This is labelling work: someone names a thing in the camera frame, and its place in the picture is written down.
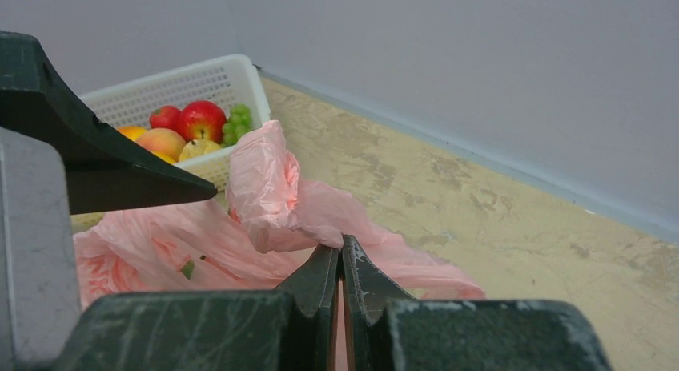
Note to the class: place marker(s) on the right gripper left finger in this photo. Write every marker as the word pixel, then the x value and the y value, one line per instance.
pixel 291 327

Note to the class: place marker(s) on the pale yellow fruit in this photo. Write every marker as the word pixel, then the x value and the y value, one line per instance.
pixel 198 147

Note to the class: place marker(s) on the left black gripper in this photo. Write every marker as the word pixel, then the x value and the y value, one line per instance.
pixel 46 125

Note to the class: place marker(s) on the green grapes bunch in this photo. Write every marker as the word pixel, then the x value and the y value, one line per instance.
pixel 237 125

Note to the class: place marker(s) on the orange yellow mango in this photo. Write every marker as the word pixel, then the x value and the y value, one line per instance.
pixel 131 132

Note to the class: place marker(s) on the peach fruit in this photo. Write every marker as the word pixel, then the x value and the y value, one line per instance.
pixel 164 141

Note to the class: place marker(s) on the yellow lemon fruit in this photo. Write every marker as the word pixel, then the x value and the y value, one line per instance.
pixel 164 157

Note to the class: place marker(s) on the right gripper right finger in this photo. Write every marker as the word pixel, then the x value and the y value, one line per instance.
pixel 388 329

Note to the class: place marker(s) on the pink plastic bag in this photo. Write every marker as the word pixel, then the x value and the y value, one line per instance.
pixel 275 219

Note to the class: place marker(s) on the large red apple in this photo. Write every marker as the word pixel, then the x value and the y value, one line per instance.
pixel 201 120

